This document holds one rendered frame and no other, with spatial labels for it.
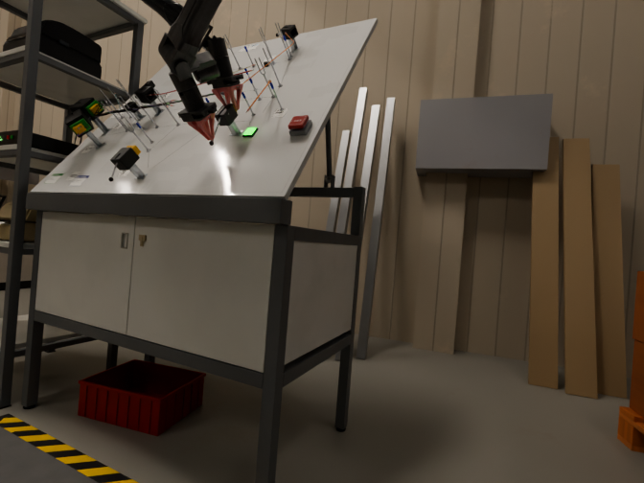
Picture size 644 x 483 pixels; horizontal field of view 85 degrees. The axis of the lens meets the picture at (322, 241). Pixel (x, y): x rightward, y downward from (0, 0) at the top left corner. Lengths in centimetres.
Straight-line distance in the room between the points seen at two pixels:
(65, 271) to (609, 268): 290
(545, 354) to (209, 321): 209
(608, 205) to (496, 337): 117
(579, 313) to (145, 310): 235
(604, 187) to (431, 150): 113
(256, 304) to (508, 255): 235
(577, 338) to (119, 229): 246
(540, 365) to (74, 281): 248
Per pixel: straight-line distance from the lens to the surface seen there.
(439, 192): 289
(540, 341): 264
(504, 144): 283
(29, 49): 198
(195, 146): 133
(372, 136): 288
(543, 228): 276
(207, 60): 111
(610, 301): 283
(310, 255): 106
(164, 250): 122
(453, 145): 280
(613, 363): 281
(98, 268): 148
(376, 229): 258
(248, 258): 99
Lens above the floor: 76
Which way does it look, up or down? level
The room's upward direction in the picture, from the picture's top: 5 degrees clockwise
